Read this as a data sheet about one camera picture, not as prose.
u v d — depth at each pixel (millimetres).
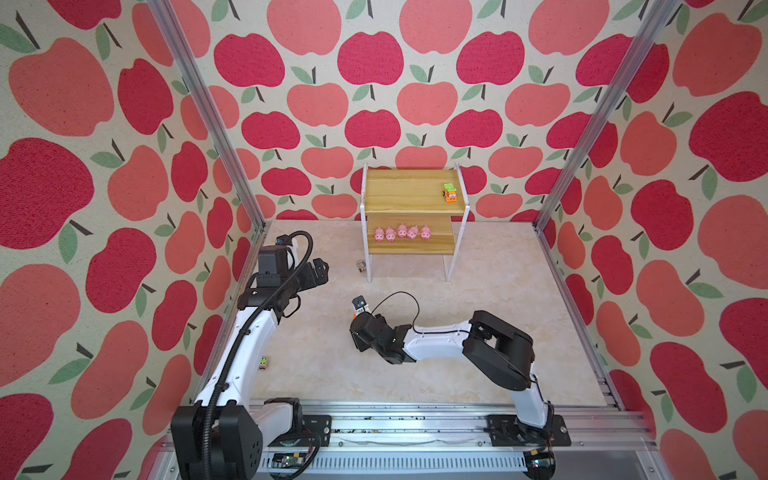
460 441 737
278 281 601
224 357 447
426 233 935
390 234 932
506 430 734
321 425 750
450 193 802
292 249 730
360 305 794
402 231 935
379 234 943
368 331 704
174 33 720
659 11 691
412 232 941
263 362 826
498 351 525
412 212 789
